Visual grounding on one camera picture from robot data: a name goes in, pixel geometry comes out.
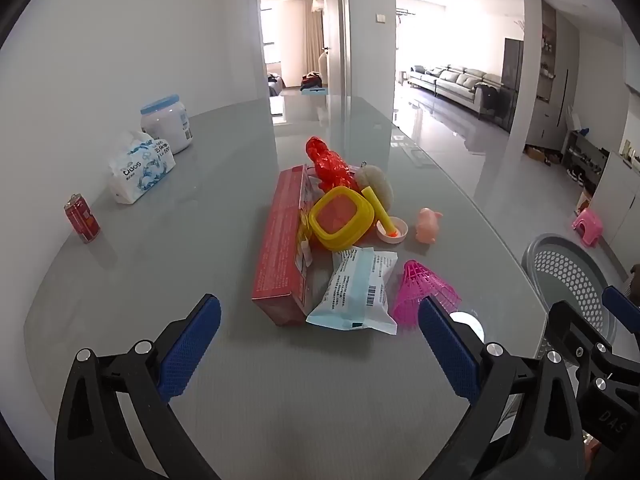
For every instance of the grey wall shelf cabinet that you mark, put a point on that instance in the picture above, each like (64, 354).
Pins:
(552, 85)

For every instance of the grey perforated plastic basket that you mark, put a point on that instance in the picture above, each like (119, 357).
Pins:
(560, 270)

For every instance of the beige plush ball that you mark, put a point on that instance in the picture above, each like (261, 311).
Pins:
(381, 184)

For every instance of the white blue tissue pack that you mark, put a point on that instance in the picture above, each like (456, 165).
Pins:
(142, 167)

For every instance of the red drink can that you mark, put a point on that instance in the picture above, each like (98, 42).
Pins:
(82, 217)

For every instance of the pink plastic stool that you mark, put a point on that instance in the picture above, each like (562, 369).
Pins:
(590, 225)

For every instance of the beige curtain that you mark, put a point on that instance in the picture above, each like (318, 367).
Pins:
(313, 40)

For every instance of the pink pig toy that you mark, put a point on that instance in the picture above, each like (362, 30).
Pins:
(427, 227)

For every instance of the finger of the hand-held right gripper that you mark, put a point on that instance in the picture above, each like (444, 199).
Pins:
(570, 322)
(622, 307)

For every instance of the ceiling clothes drying rack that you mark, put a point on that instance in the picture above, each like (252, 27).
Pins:
(404, 13)

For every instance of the red plastic bag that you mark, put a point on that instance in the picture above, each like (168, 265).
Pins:
(327, 165)

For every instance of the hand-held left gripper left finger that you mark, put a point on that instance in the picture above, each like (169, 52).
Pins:
(192, 342)

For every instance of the white door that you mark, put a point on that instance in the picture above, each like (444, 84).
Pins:
(334, 35)

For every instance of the low shoe rack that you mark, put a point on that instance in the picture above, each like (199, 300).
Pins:
(585, 160)

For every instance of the white jar with blue lid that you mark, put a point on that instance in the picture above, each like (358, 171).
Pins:
(167, 127)

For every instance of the yellow foam tube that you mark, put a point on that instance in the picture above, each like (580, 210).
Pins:
(375, 202)

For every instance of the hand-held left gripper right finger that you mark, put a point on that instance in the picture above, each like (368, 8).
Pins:
(447, 350)

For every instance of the face mask packet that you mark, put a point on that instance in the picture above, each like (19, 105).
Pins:
(350, 295)

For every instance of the pink plastic shuttlecock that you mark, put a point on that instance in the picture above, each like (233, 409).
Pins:
(420, 285)

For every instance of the long red cardboard box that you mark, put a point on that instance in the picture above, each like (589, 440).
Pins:
(280, 245)

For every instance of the dark tall cabinet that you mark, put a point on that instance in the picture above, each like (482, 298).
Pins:
(513, 85)

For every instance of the small white round cap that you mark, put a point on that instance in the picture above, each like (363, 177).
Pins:
(401, 229)

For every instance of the grey sofa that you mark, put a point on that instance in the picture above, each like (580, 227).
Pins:
(460, 80)

